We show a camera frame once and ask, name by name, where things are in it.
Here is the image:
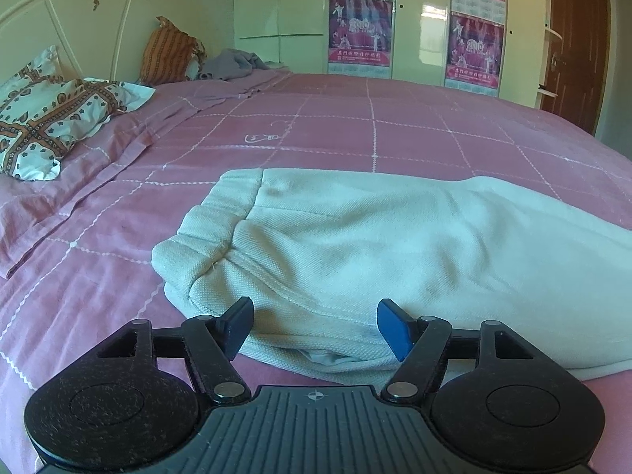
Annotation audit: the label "white brown patterned pillow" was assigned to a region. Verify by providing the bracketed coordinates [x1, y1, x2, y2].
[0, 45, 156, 181]

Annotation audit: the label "cream bed headboard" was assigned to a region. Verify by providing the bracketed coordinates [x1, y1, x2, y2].
[0, 0, 166, 90]

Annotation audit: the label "cream wardrobe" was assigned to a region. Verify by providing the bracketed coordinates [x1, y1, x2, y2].
[232, 0, 550, 108]

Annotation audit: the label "orange striped pillow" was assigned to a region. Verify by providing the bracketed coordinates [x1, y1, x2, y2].
[139, 16, 207, 86]

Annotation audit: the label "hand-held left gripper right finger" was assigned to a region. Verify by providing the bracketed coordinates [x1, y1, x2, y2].
[376, 299, 536, 404]

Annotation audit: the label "cream corner shelves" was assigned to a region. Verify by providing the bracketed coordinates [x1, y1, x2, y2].
[534, 0, 564, 100]

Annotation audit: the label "white pants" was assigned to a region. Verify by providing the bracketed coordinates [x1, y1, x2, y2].
[150, 168, 632, 382]

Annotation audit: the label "pink checked bed sheet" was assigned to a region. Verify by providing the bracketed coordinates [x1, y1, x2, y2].
[0, 70, 632, 470]

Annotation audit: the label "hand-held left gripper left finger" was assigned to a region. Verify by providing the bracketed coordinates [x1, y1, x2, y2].
[96, 296, 256, 404]

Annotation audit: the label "grey crumpled cloth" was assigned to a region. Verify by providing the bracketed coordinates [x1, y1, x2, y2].
[196, 49, 286, 81]

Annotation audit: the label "brown wooden door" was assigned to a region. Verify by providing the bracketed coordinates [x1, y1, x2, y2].
[540, 0, 611, 135]

